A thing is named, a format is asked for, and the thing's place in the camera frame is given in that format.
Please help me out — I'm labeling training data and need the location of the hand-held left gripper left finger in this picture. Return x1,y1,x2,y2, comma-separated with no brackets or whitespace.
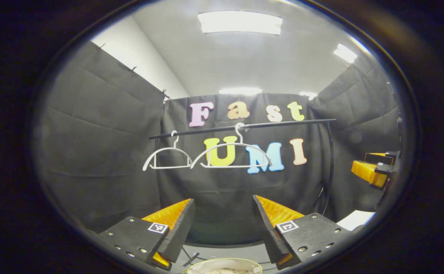
98,199,196,271

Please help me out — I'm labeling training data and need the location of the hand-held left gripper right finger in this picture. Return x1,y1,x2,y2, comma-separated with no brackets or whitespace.
252,195,354,270

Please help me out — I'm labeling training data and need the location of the round white laundry hamper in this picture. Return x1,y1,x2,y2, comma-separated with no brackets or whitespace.
186,258,264,274

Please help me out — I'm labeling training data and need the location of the cream long-sleeved shirt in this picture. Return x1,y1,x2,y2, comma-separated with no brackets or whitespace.
201,267,254,274

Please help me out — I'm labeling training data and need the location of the white plastic hanger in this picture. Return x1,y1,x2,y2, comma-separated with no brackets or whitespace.
142,131,193,172
190,123,274,169

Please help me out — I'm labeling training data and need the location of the black clothes rack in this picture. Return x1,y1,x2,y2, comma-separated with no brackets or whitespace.
149,119,337,217

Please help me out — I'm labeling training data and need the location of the white flat board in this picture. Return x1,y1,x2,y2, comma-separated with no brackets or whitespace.
336,210,377,231

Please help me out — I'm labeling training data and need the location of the black backdrop cloth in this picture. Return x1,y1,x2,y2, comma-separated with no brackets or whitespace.
35,41,401,246

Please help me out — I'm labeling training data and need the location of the large ceiling light panel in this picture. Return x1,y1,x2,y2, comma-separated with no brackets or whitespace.
197,11,283,35

